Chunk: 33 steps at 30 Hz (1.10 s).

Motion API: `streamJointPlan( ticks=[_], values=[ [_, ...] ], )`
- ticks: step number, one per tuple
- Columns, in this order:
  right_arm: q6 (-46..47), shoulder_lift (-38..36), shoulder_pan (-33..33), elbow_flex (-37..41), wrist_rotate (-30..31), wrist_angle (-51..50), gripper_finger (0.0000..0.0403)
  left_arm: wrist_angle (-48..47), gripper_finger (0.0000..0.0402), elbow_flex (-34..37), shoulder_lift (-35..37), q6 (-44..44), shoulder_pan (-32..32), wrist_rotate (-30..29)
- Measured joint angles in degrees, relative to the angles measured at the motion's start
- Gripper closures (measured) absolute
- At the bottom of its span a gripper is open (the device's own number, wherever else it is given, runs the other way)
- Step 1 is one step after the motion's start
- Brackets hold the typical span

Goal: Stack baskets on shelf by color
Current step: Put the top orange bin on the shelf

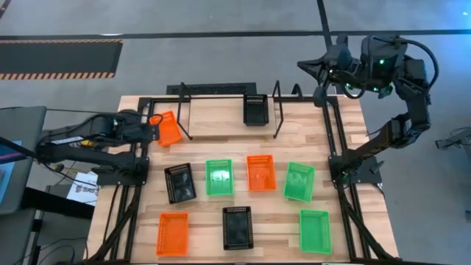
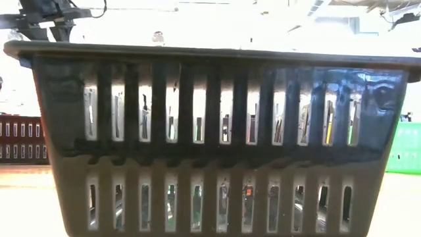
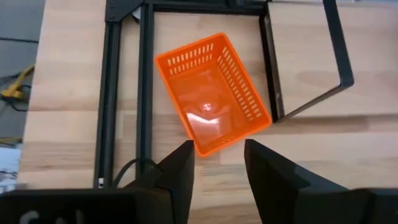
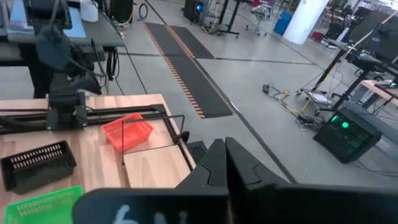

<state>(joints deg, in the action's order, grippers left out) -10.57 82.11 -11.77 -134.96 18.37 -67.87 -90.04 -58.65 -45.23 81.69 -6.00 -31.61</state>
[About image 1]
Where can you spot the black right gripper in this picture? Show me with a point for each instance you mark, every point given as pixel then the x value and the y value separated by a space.
pixel 342 70

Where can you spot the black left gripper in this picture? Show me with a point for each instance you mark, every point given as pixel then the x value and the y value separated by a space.
pixel 141 133

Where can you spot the orange plastic slotted basket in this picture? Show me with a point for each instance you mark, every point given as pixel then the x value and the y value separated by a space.
pixel 261 174
pixel 169 130
pixel 172 235

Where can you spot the black plastic slotted basket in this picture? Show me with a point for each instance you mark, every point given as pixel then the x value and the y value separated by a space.
pixel 237 229
pixel 255 116
pixel 180 186

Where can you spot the green plastic slotted basket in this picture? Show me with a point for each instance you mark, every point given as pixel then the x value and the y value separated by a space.
pixel 299 182
pixel 219 178
pixel 315 232

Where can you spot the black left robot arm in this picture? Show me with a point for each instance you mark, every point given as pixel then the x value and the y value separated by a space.
pixel 92 157

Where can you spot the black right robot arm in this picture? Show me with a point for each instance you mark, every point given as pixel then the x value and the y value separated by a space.
pixel 382 141

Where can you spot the black perforated floor strip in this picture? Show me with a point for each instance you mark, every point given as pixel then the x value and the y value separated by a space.
pixel 221 89

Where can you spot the white printed paper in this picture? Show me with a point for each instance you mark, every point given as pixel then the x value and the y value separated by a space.
pixel 82 191

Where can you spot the black hazard-striped floor mat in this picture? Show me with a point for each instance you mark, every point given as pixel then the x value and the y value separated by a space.
pixel 59 59

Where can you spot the black furniture beam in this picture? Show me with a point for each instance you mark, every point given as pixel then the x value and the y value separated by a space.
pixel 55 204

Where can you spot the black slanted bar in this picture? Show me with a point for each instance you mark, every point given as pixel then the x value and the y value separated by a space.
pixel 18 147

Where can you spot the black metal stand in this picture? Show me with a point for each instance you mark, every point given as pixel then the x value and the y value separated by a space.
pixel 456 139

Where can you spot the blue flat item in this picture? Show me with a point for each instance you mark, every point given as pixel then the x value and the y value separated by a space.
pixel 7 173

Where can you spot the black aluminium table frame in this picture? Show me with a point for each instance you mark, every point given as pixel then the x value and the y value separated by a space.
pixel 145 102

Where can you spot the wooden shelf with black frame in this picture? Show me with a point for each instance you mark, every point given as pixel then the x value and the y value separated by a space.
pixel 217 117

